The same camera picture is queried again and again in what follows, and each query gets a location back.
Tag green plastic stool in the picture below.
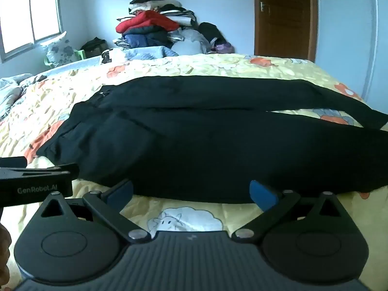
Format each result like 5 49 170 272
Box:
44 48 87 69

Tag person's left hand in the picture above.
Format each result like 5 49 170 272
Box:
0 225 13 283

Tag black bag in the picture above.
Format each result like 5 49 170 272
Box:
80 37 109 59

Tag brown wooden door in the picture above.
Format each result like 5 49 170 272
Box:
252 0 318 60

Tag yellow printed quilt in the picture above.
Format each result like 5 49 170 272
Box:
0 53 388 244

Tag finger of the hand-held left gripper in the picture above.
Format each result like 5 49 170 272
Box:
0 157 28 168
0 163 80 186

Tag floral pillow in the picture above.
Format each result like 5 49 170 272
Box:
40 32 78 67

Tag pile of clothes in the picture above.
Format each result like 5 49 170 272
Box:
101 0 235 64

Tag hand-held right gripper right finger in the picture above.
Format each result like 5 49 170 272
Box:
232 180 346 243

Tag white wardrobe with decals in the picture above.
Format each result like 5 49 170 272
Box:
316 0 388 114

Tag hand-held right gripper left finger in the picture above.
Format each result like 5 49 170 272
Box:
39 179 151 243

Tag window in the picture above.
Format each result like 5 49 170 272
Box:
0 0 63 64

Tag black pants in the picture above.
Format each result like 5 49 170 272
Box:
36 75 388 203

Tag crumpled blue grey blanket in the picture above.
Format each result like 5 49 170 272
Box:
0 73 34 122

